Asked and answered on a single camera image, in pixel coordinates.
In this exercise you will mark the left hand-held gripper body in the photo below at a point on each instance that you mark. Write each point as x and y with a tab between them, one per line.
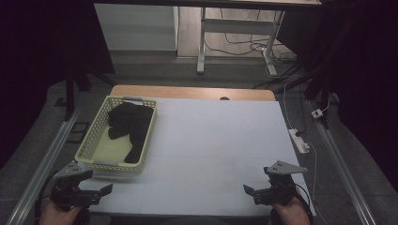
73	170

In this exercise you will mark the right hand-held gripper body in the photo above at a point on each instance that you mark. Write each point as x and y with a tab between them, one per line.
281	187

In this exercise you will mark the person's right hand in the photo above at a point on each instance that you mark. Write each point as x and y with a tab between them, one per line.
291	214

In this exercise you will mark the person's left hand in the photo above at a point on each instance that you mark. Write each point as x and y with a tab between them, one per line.
56	216

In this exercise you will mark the pale yellow plastic basket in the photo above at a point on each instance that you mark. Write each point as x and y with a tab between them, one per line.
94	134

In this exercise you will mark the white power strip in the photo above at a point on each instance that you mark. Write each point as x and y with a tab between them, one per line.
298	141

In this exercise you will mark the white table sheet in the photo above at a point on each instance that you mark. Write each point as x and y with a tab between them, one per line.
212	150

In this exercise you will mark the dark cloth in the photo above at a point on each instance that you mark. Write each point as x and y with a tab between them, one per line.
131	120

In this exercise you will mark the black metal stand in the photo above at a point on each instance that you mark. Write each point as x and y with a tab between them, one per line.
322	90
70	90

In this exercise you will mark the small white adapter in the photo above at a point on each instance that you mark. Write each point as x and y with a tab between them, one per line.
317	113

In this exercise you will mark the dark table grommet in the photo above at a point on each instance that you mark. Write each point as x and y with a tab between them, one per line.
224	98

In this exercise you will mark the dark curtain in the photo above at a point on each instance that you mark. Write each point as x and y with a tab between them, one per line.
366	78
34	62

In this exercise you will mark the wooden table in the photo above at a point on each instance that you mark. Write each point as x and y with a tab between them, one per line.
187	92

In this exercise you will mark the white cabinet panel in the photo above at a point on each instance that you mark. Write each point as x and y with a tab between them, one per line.
137	28

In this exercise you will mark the white metal-legged desk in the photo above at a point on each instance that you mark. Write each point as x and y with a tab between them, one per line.
237	26

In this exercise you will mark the metal floor rail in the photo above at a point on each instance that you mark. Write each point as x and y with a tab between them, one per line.
43	162
341	168

